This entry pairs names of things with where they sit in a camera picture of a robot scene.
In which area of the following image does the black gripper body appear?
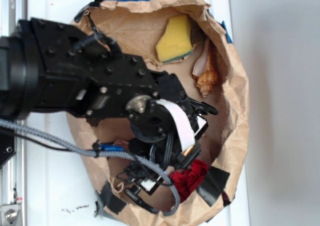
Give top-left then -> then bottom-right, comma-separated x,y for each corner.
126,71 -> 218,161

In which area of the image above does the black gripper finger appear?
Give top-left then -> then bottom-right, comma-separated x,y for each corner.
116,161 -> 173,194
176,146 -> 201,169

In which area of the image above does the red paper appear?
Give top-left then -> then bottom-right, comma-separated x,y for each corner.
170,159 -> 209,203

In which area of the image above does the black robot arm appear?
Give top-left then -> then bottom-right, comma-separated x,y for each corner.
0,18 -> 217,170

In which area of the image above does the orange conch seashell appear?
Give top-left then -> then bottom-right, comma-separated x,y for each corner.
192,38 -> 219,98

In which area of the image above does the brown rock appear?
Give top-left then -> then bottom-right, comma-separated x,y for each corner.
86,118 -> 101,127

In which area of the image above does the yellow sponge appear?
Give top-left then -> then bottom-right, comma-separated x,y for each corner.
155,15 -> 193,63

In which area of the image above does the brown paper bag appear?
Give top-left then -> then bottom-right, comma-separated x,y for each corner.
73,0 -> 249,226

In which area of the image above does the blue tape strip right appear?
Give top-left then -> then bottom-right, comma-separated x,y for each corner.
220,20 -> 233,44

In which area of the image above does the black mounting plate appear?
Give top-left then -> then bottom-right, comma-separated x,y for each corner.
0,127 -> 17,169

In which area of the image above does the white ribbon cable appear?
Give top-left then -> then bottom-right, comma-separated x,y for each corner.
157,98 -> 196,149

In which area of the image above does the grey braided cable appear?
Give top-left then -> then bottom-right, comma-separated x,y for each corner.
0,118 -> 181,217

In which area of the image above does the aluminium frame rail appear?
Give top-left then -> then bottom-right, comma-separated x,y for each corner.
0,0 -> 26,226

